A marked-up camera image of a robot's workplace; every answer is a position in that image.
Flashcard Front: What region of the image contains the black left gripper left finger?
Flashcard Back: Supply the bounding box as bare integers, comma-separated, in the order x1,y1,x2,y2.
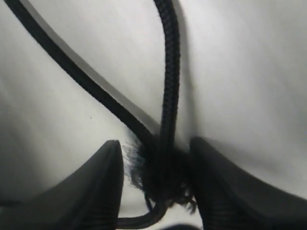
0,140,123,230

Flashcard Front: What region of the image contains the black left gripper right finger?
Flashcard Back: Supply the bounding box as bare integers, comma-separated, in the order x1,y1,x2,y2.
189,137,307,230

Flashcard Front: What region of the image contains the black power cord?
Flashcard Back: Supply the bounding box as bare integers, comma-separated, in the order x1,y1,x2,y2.
4,0,197,230

